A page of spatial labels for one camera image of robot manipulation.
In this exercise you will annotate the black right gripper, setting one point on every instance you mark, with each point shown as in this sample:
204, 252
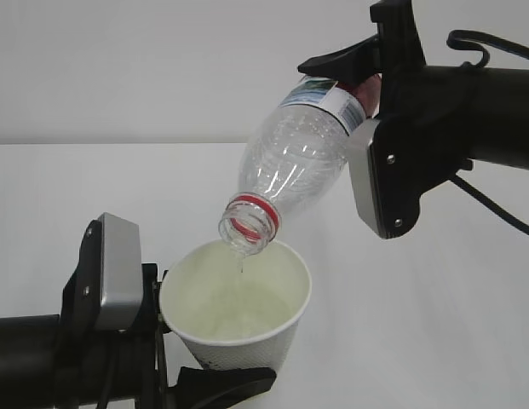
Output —
414, 94

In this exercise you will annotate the white paper coffee cup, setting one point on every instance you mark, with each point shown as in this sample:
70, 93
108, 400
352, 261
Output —
233, 311

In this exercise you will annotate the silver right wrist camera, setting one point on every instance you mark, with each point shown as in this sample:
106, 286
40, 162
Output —
392, 164

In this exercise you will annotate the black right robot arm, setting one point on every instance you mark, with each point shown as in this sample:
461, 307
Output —
500, 106

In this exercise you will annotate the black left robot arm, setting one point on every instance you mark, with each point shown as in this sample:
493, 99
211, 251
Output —
38, 371

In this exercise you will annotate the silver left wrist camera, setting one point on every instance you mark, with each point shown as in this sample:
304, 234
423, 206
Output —
105, 291

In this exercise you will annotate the clear plastic water bottle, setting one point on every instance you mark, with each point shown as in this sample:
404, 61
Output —
294, 158

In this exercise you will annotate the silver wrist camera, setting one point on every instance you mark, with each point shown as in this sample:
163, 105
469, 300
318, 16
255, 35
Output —
392, 164
105, 291

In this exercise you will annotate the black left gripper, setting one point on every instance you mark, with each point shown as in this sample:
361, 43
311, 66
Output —
106, 366

